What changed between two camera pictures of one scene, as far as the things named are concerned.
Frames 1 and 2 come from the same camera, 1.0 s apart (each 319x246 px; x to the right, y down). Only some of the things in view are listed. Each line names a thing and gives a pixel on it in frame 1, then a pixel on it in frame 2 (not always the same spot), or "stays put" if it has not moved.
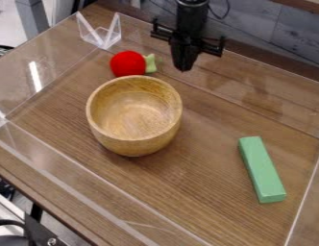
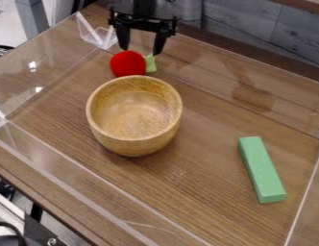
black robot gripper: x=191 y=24 -> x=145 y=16
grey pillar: x=34 y=17 stays put
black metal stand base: x=38 y=234 stays put
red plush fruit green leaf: x=131 y=63 stays put
